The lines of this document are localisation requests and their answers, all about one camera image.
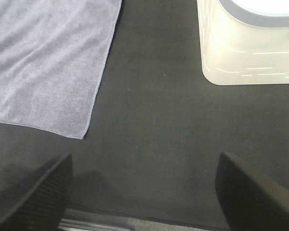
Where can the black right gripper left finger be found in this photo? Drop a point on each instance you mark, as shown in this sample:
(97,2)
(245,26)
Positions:
(38,201)

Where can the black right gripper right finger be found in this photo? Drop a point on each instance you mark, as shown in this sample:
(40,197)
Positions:
(250,200)

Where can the grey microfibre towel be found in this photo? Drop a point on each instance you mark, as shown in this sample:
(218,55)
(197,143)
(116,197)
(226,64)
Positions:
(52,57)

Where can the cream storage bin grey rim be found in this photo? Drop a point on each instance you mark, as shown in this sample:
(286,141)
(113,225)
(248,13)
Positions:
(244,42)

